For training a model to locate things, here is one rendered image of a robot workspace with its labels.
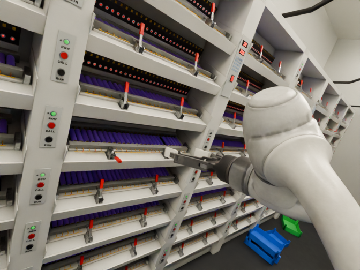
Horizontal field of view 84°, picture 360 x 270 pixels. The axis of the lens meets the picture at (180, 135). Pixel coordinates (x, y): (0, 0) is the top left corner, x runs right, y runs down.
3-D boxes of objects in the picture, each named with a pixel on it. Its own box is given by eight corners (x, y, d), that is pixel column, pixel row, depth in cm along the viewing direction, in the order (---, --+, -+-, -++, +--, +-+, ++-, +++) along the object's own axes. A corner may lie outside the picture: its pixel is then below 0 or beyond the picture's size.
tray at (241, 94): (273, 115, 145) (287, 99, 139) (226, 99, 103) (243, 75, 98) (253, 100, 157) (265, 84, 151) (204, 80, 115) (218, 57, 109)
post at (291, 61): (219, 250, 180) (310, 52, 140) (212, 254, 174) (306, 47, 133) (203, 234, 194) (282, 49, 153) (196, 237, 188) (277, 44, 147)
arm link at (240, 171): (261, 194, 52) (240, 186, 57) (268, 160, 52) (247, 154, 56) (243, 200, 46) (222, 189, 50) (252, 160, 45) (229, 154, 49)
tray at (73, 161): (189, 165, 106) (199, 152, 102) (59, 172, 64) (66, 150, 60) (171, 140, 117) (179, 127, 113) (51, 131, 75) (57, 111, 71)
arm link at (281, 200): (269, 177, 54) (263, 140, 47) (342, 202, 43) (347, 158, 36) (249, 209, 49) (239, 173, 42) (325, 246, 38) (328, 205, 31)
